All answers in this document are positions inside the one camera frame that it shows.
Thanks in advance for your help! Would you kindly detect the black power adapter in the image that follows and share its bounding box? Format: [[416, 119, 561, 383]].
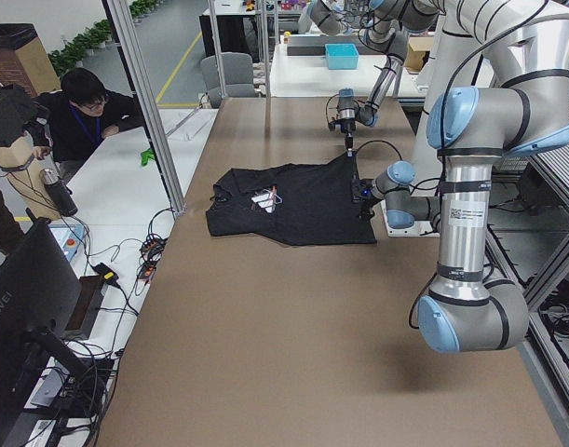
[[92, 263, 118, 287]]

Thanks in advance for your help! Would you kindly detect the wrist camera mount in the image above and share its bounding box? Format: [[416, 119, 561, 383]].
[[325, 93, 342, 131]]

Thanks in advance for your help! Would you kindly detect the grey office chair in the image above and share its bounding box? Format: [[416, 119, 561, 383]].
[[200, 52, 257, 108]]

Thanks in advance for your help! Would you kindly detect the person in black jacket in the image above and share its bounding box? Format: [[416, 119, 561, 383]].
[[27, 68, 143, 165]]

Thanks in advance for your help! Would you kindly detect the aluminium frame post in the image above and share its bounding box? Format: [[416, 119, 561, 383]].
[[102, 0, 185, 217]]

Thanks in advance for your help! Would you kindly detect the black Huawei monitor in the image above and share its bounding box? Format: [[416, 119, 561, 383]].
[[0, 219, 88, 446]]

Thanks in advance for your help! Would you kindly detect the blue plastic bin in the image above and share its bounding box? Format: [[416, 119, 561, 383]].
[[325, 43, 359, 70]]

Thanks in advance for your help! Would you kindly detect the dark thermos bottle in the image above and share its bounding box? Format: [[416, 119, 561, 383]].
[[39, 168, 78, 217]]

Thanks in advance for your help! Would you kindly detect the black printed t-shirt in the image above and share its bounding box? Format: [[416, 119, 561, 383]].
[[206, 154, 376, 246]]

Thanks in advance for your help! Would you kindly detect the green plastic clamp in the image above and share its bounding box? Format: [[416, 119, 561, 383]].
[[140, 148, 156, 167]]

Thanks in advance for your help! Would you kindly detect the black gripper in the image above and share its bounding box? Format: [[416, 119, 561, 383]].
[[336, 95, 356, 154], [351, 178, 375, 219]]

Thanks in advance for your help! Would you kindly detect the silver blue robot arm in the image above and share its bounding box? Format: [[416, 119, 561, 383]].
[[369, 1, 569, 353], [328, 1, 439, 153]]

